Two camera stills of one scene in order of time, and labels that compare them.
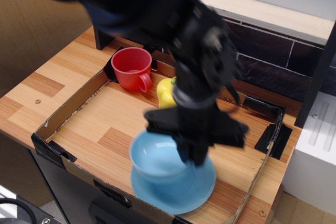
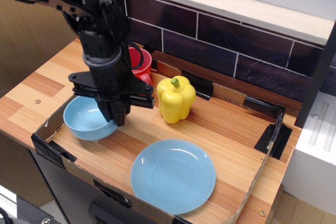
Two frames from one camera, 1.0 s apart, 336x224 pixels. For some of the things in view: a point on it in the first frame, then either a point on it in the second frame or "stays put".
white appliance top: [310, 173] stays put
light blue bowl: [155, 154] -> [85, 119]
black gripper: [195, 128] -> [109, 78]
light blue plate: [179, 196] stays put
